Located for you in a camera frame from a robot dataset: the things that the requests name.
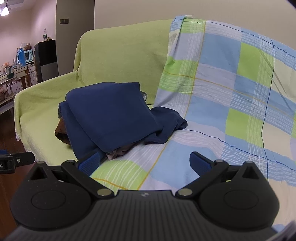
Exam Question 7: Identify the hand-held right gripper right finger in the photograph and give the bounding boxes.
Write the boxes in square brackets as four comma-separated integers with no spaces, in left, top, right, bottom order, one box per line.
[176,152,267,200]

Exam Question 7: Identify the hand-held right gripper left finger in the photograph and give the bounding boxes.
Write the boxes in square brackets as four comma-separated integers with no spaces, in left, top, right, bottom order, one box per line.
[25,152,115,200]

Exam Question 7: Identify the navy blue garment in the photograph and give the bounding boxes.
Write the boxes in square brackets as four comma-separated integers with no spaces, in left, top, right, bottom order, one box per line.
[58,82,188,162]

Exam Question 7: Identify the pale pink garment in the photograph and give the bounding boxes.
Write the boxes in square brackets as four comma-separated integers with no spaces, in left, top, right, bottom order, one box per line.
[105,142,137,160]

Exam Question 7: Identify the brown garment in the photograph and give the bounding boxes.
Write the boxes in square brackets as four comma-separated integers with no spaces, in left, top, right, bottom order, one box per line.
[55,117,73,145]

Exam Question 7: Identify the cluttered wooden table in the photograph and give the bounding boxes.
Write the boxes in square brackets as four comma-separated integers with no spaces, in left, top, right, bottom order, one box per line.
[0,64,31,102]

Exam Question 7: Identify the blue green plaid sheet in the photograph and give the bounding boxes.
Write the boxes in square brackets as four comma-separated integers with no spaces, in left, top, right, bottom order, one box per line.
[90,15,296,233]

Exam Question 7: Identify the pale blue toaster oven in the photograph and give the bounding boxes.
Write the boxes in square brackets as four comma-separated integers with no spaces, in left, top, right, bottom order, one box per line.
[23,49,35,64]

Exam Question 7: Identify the black and grey fridge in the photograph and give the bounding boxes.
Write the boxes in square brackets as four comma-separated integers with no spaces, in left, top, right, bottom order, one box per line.
[34,39,59,82]

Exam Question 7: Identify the green covered sofa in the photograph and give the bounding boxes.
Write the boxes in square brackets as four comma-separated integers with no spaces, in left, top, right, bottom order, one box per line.
[14,20,174,166]

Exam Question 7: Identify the ceiling lamp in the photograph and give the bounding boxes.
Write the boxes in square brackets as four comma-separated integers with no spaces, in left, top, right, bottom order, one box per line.
[0,0,11,16]

